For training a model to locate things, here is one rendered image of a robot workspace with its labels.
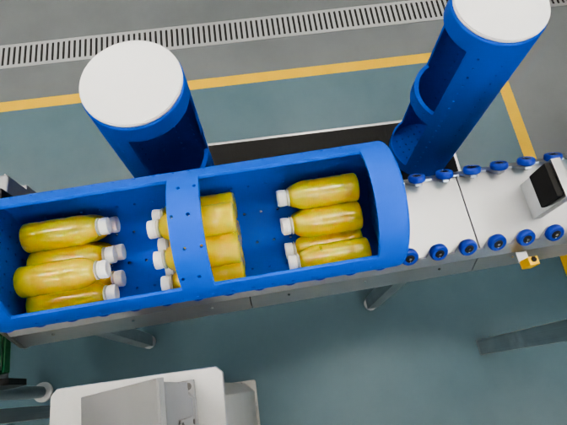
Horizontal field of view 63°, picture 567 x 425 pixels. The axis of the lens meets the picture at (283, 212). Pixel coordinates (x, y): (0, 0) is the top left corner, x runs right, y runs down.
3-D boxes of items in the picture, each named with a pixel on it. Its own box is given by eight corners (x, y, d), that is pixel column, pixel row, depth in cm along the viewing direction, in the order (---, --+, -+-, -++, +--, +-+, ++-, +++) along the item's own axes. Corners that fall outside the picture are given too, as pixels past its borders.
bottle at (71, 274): (28, 300, 99) (106, 287, 100) (11, 296, 93) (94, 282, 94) (29, 270, 101) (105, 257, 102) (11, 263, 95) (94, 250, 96)
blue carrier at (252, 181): (394, 283, 110) (422, 229, 85) (23, 346, 105) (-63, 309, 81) (364, 185, 124) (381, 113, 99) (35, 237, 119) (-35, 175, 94)
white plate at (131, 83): (60, 109, 120) (62, 111, 122) (157, 137, 117) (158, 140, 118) (106, 29, 130) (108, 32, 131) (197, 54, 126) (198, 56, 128)
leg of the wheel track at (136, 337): (156, 347, 199) (102, 331, 140) (143, 350, 199) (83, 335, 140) (155, 334, 201) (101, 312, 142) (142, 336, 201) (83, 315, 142)
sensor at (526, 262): (531, 268, 119) (541, 263, 114) (521, 270, 119) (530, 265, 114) (521, 239, 122) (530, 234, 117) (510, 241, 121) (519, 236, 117)
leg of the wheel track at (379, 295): (378, 309, 204) (415, 278, 145) (365, 311, 204) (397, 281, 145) (375, 296, 206) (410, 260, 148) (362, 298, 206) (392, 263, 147)
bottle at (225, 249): (242, 255, 104) (168, 268, 103) (237, 228, 102) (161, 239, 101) (242, 266, 97) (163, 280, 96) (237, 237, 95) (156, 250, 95)
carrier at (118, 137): (151, 223, 203) (211, 242, 200) (60, 112, 121) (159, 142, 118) (176, 167, 213) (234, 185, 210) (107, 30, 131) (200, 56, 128)
